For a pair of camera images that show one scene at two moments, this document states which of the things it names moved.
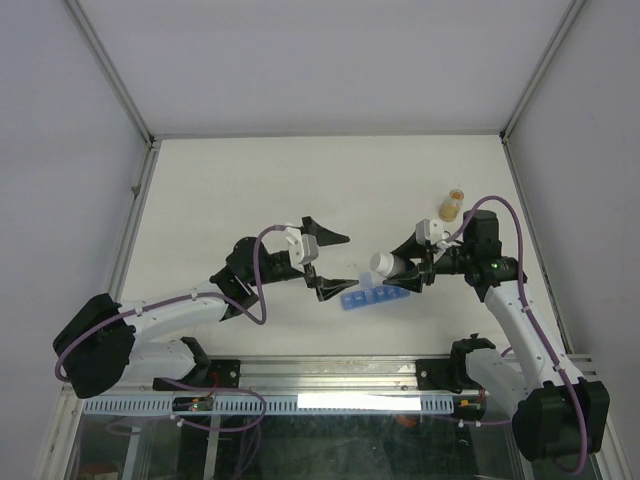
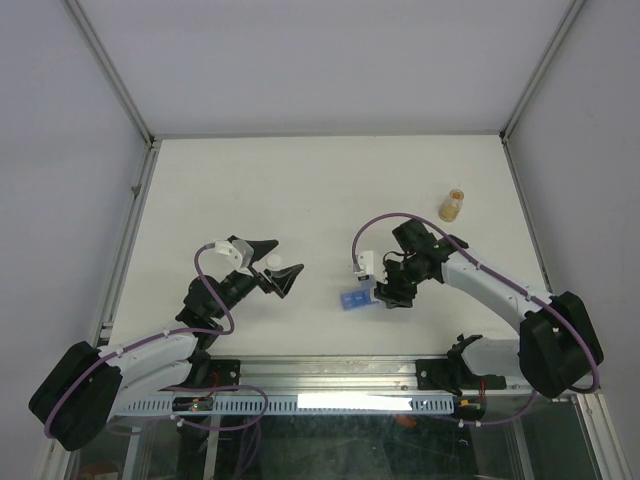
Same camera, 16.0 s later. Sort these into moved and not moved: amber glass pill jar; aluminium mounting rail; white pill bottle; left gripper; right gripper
Moved: right gripper; white pill bottle; left gripper
Not moved: amber glass pill jar; aluminium mounting rail
